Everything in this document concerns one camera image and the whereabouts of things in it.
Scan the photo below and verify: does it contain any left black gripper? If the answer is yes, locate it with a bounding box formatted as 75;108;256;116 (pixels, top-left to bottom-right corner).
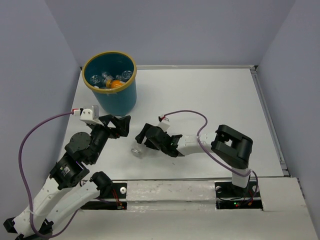
90;113;132;164

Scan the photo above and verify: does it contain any orange juice bottle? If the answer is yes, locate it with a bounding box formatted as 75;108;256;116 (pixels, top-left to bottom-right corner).
105;79;125;89

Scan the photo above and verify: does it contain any black label plastic bottle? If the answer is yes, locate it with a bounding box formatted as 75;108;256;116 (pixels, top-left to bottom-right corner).
101;71;114;85

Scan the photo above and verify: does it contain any green label plastic bottle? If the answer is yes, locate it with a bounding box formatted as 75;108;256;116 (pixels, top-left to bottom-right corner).
89;75;102;86

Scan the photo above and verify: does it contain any clear crushed plastic bottle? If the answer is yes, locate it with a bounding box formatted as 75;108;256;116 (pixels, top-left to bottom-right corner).
116;74;126;83

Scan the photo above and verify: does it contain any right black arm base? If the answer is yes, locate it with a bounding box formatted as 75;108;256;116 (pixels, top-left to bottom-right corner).
214;181;263;210

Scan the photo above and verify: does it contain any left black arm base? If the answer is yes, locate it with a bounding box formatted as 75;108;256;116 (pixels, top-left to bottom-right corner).
80;181;128;211

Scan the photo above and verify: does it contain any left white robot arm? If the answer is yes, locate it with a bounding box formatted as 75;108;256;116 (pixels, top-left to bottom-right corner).
3;109;131;240

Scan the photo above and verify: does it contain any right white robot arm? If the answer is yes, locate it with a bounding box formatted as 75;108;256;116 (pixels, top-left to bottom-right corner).
135;122;253;196

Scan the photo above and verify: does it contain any teal bin with yellow rim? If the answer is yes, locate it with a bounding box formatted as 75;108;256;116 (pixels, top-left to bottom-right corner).
82;51;137;116

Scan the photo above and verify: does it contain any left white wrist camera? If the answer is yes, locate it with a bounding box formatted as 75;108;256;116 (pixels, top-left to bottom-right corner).
72;105;100;125

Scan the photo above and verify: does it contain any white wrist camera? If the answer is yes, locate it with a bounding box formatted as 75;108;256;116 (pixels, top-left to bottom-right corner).
72;105;100;125
157;115;170;132

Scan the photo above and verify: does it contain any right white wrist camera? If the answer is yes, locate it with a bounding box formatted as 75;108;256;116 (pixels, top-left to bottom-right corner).
157;115;170;132

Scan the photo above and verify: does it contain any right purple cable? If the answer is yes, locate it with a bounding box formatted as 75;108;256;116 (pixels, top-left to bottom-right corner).
163;109;260;201

